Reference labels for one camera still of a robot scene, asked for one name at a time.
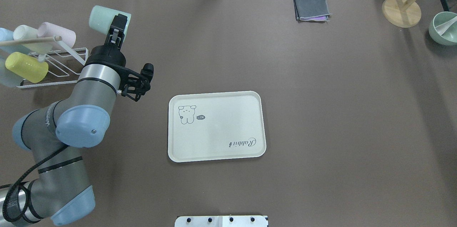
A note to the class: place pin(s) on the wooden rack handle dowel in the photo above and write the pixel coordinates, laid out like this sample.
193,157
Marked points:
31,41

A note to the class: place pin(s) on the folded grey cloth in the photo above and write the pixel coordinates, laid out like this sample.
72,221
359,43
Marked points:
311,10

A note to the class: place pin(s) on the grey cup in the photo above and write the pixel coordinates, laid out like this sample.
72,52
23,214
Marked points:
8,78

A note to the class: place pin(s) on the cream white cup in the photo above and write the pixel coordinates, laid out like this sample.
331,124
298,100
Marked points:
24,32

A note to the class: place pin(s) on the pink cup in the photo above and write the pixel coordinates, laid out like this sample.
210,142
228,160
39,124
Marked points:
47,29

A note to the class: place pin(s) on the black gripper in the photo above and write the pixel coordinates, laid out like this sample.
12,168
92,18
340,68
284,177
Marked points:
106,55

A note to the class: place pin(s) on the white wire cup rack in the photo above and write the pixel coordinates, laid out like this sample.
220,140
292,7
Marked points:
65,65

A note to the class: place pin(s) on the yellow cup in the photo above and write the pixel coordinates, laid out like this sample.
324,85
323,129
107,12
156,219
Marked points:
27,67

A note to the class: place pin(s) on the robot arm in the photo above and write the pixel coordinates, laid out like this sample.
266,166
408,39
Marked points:
57,185

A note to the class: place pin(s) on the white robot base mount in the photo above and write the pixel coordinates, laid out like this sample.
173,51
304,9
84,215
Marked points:
222,221

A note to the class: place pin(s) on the wooden mug tree stand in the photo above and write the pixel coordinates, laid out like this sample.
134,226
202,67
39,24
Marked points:
402,13

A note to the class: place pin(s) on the cream rabbit tray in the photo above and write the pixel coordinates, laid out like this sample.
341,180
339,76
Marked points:
214,126

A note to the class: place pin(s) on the green bowl with spoon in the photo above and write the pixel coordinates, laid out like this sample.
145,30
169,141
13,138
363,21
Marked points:
443,28

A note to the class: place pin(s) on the green cup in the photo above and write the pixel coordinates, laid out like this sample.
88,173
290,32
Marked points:
101,18

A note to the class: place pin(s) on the light blue cup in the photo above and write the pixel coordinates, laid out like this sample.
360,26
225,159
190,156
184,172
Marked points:
7,35

